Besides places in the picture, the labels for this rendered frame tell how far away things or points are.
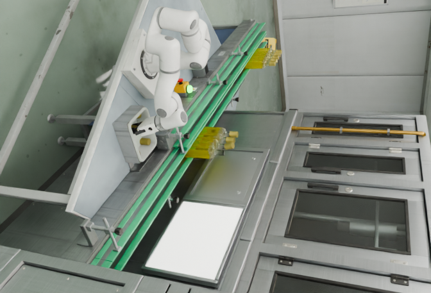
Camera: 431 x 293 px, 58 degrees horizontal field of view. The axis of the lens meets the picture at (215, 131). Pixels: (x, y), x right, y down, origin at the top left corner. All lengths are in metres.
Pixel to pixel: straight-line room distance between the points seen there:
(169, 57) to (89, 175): 0.60
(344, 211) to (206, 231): 0.63
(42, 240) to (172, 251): 0.70
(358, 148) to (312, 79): 6.09
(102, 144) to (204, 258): 0.66
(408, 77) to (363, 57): 0.89
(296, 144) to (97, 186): 1.15
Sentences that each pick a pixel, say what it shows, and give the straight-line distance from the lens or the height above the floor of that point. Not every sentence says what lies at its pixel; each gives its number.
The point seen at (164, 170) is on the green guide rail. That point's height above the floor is 0.92.
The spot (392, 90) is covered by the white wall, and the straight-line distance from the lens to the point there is 8.34.
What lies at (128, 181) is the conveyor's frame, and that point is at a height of 0.79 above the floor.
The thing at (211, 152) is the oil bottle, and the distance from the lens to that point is 2.03.
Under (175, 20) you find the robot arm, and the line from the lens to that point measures 1.59.
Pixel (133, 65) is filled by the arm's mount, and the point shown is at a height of 0.81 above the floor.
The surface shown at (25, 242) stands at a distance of 2.21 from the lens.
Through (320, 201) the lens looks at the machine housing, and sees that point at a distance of 1.94.
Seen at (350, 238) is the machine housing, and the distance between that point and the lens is 1.79.
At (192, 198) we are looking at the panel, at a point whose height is 1.04.
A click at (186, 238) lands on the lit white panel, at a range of 1.80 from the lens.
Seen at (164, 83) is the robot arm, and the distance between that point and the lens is 1.61.
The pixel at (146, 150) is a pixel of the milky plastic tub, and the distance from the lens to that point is 1.96.
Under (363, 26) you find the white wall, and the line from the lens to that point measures 7.83.
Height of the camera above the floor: 1.85
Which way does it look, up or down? 22 degrees down
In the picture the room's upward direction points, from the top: 93 degrees clockwise
